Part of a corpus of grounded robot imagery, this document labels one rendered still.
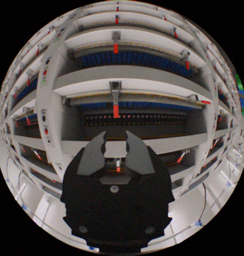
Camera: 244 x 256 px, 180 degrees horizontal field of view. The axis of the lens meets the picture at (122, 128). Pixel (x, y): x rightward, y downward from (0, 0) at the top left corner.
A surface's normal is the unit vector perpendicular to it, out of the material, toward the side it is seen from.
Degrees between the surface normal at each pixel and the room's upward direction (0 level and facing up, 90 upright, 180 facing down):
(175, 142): 108
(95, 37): 18
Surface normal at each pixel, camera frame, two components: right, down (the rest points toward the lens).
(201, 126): -1.00, 0.03
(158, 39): 0.03, 1.00
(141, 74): 0.04, -0.02
